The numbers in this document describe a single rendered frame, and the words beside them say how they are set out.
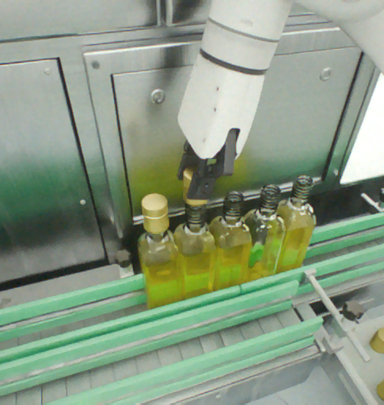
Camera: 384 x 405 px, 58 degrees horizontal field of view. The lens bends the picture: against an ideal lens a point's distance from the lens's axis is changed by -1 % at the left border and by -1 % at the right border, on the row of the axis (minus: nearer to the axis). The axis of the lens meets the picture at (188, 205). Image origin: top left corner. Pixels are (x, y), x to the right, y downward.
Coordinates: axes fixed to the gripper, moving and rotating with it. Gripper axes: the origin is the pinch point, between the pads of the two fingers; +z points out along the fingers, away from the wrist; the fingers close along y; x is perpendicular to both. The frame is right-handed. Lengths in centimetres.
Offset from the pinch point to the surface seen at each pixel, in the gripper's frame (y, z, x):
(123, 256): -4.8, 20.1, -5.9
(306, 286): 4.1, 21.7, 27.8
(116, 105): -12.6, -3.1, -8.9
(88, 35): -13.1, -11.6, -13.4
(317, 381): 16, 37, 31
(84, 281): -12.0, 34.9, -10.8
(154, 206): 1.0, 4.2, -5.0
